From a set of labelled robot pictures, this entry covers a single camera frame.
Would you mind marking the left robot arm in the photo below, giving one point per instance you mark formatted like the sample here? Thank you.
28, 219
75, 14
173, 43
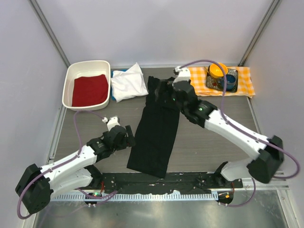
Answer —
38, 185

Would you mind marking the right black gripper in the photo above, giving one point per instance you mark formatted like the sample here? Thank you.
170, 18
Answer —
166, 88

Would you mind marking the blue t shirt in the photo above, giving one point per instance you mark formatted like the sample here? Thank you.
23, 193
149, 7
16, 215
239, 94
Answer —
112, 75

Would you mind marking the slotted cable duct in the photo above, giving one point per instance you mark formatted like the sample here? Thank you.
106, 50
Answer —
175, 196

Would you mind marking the blue mug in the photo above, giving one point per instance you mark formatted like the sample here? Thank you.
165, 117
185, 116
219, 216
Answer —
231, 82

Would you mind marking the orange bowl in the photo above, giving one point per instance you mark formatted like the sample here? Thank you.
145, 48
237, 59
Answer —
216, 72

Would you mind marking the dark patterned tray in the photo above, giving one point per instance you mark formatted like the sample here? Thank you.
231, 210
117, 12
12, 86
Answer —
213, 83

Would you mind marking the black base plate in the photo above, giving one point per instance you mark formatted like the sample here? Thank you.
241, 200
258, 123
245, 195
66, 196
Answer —
184, 182

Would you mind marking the black t shirt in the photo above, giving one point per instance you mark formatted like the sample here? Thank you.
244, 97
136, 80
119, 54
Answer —
155, 134

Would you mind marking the red t shirt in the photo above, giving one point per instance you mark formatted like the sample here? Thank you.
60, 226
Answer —
89, 91

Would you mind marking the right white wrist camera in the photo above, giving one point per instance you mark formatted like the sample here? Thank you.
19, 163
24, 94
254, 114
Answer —
182, 74

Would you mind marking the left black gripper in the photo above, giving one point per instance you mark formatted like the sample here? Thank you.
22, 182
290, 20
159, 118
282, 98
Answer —
129, 141

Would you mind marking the orange checkered cloth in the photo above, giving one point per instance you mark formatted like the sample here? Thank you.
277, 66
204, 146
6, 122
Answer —
245, 86

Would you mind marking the white plastic tub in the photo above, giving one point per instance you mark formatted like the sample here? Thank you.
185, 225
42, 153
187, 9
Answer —
86, 69

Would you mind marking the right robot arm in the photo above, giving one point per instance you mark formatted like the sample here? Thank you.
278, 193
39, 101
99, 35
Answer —
265, 155

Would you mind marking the white t shirt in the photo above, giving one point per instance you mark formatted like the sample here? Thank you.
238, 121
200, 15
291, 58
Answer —
129, 84

